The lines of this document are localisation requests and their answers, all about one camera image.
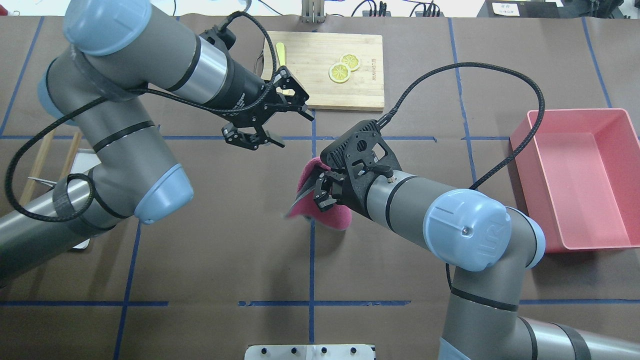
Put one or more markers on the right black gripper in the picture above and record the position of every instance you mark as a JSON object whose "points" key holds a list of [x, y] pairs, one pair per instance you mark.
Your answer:
{"points": [[327, 192]]}

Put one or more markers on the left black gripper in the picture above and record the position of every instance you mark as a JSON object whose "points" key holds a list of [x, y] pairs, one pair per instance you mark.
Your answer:
{"points": [[241, 96]]}

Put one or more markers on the magenta cleaning cloth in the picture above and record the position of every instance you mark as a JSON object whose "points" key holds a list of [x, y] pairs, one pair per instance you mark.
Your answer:
{"points": [[338, 217]]}

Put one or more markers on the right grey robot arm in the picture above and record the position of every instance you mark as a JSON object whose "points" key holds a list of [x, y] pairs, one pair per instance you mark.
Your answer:
{"points": [[491, 246]]}

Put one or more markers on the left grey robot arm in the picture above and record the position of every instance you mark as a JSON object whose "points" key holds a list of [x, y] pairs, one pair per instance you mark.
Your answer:
{"points": [[119, 50]]}

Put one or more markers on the yellow plastic knife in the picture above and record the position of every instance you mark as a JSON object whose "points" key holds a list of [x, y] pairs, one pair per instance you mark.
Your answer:
{"points": [[281, 57]]}

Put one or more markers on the wooden cutting board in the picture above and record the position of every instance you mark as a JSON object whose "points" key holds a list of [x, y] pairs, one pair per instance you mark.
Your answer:
{"points": [[310, 54]]}

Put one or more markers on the lemon slice front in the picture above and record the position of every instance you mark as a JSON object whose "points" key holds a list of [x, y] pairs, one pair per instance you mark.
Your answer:
{"points": [[339, 73]]}

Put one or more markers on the lemon slice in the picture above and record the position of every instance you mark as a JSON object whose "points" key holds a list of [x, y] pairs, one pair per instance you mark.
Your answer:
{"points": [[339, 73], [351, 60]]}

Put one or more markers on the lemon slice back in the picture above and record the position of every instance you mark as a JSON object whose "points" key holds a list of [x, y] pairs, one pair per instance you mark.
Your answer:
{"points": [[351, 60]]}

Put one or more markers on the white rectangular tray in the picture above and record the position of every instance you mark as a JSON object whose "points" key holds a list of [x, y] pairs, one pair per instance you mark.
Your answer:
{"points": [[83, 161]]}

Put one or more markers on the wooden cloth rack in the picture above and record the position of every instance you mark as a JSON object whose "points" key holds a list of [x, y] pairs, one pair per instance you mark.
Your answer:
{"points": [[39, 163]]}

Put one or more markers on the pink plastic bin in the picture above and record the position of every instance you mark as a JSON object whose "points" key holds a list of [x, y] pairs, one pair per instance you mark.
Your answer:
{"points": [[580, 179]]}

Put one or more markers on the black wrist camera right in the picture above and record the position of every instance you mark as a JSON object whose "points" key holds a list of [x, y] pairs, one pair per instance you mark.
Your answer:
{"points": [[359, 150]]}

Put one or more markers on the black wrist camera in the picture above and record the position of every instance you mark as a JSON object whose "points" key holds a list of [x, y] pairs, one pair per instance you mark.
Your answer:
{"points": [[223, 39], [359, 150]]}

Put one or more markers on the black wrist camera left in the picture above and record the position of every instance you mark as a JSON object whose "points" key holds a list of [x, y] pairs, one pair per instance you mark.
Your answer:
{"points": [[223, 39]]}

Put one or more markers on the aluminium frame post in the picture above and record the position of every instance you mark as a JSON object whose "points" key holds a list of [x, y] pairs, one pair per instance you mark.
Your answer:
{"points": [[313, 11]]}

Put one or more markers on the white camera pole mount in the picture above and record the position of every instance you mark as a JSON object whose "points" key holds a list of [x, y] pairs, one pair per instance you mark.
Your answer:
{"points": [[311, 352]]}

